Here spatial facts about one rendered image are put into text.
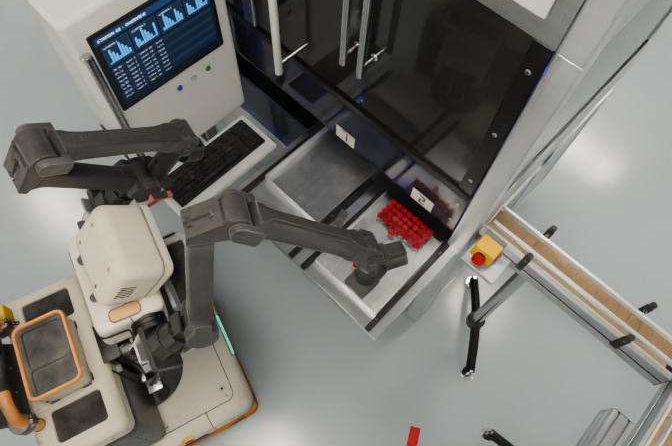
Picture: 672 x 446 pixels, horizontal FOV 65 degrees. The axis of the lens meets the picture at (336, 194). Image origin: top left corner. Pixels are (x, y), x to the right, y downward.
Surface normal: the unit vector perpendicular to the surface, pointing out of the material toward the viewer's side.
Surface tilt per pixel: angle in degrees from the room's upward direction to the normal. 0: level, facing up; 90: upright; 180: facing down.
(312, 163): 0
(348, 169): 0
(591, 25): 90
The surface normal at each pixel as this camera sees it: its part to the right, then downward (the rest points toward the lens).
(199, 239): 0.32, 0.72
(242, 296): 0.04, -0.47
